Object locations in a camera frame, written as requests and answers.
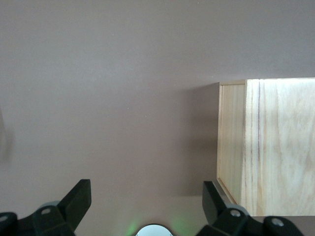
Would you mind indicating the brown table cover sheet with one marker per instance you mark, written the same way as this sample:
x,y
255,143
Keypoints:
x,y
110,86

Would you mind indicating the wooden drawer cabinet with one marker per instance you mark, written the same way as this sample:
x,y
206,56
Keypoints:
x,y
278,147

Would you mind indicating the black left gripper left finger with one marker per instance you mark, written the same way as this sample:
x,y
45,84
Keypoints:
x,y
73,204

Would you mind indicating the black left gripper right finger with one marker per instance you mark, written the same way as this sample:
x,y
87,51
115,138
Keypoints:
x,y
214,206

